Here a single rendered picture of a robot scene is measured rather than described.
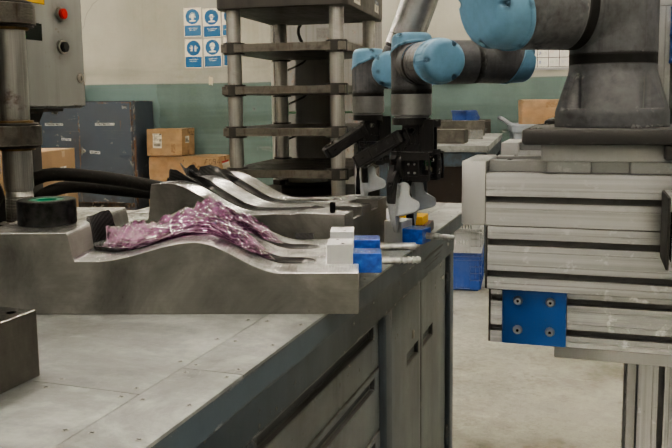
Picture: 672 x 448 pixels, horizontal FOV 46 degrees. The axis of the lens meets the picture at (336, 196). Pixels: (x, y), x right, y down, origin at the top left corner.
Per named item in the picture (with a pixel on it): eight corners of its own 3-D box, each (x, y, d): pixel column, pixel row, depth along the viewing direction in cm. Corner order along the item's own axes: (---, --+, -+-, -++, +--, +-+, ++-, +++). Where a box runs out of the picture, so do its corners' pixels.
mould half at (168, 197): (386, 241, 158) (386, 173, 156) (345, 266, 133) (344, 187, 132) (167, 230, 174) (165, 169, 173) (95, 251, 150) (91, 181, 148)
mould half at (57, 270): (359, 271, 130) (359, 205, 128) (358, 314, 104) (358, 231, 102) (58, 273, 131) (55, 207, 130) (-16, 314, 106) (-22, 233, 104)
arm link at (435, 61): (486, 36, 132) (458, 41, 143) (423, 35, 129) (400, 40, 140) (485, 83, 133) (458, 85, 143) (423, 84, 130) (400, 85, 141)
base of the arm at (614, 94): (664, 124, 115) (667, 55, 113) (674, 128, 100) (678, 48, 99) (556, 124, 119) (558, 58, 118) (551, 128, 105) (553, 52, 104)
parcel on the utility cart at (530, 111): (562, 130, 725) (563, 98, 721) (568, 131, 693) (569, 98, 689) (517, 130, 730) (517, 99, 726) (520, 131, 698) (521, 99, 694)
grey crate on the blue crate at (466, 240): (486, 243, 484) (486, 218, 482) (481, 255, 445) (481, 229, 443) (388, 240, 499) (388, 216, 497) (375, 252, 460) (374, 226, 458)
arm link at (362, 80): (381, 47, 180) (346, 48, 183) (381, 95, 182) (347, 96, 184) (391, 49, 188) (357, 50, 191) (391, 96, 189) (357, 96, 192)
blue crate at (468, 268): (485, 276, 487) (485, 241, 484) (480, 292, 447) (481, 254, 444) (388, 272, 502) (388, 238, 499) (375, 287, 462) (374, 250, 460)
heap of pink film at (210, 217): (286, 240, 126) (285, 191, 125) (273, 263, 108) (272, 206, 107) (125, 241, 127) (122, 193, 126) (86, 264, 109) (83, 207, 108)
